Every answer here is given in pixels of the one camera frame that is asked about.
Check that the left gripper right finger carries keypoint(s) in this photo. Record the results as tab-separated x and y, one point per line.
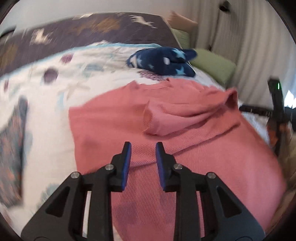
206	209

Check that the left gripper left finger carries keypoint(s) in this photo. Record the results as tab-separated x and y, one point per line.
80	208

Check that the pink knit sweater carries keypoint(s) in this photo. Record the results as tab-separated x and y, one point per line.
200	126

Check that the green pillow near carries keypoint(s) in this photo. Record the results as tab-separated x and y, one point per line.
218	67

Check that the green pillow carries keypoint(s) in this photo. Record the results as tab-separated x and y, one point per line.
218	67
182	37

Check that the white curtain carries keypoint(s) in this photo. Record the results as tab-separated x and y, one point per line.
252	35

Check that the navy star fleece garment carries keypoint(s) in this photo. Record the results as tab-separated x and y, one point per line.
164	61

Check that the green pillow far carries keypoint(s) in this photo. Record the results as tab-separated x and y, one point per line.
182	37

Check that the white seashell print quilt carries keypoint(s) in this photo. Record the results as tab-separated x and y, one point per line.
52	86

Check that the tan pillow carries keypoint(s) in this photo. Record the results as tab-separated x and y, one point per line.
182	23

